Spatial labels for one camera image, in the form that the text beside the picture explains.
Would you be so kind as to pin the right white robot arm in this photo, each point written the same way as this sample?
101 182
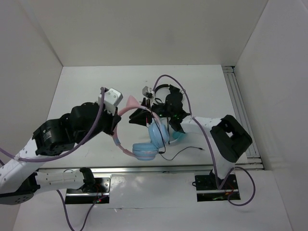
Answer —
229 136

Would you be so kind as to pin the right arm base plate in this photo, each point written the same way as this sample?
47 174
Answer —
206 189

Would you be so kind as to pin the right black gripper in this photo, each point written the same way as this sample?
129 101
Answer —
142 114

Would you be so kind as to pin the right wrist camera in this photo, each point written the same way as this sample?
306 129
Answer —
149 94

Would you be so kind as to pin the aluminium side rail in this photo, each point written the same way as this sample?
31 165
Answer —
239 108

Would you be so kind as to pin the pink blue cat-ear headphones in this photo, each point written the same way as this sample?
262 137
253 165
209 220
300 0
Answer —
149 142

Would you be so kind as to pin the white teal cat-ear headphones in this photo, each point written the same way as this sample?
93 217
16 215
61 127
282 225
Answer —
174 136

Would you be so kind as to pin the aluminium table edge rail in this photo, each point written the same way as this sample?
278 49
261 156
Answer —
152 169

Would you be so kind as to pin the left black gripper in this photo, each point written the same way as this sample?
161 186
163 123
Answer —
113 121

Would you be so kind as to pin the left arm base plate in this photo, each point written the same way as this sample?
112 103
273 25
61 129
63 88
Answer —
98 193

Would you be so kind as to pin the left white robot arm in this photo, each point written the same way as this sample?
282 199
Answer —
20 179

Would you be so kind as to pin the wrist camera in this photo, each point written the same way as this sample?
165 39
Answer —
149 94
111 98

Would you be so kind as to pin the black headphones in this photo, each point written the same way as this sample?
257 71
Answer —
175 95

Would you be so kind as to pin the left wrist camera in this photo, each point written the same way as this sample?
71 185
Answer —
111 98

